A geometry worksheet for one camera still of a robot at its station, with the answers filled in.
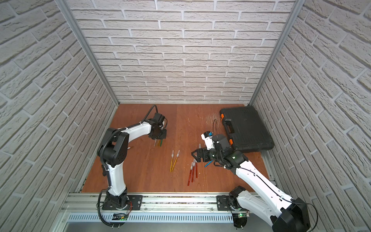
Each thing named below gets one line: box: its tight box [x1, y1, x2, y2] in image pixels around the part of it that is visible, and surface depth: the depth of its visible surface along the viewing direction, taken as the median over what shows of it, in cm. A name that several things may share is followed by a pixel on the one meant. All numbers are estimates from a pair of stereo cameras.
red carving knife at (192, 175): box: [191, 158, 195, 183], surface depth 87 cm
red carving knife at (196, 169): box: [195, 161, 199, 179], surface depth 87 cm
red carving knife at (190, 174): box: [187, 161, 194, 187], surface depth 86 cm
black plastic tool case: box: [219, 105, 275, 154], surface depth 99 cm
